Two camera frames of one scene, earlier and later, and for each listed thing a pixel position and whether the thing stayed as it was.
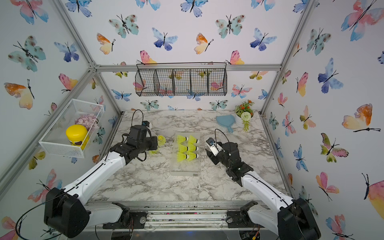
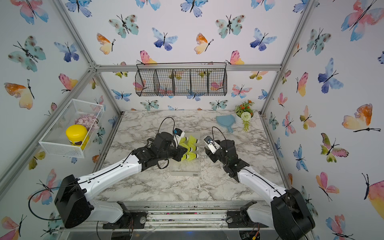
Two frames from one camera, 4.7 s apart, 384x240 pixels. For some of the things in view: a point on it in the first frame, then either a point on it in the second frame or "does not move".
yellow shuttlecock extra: (181, 156) does not move
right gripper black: (212, 158) does not move
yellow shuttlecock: (192, 148) does not move
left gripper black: (154, 139) -> (180, 151)
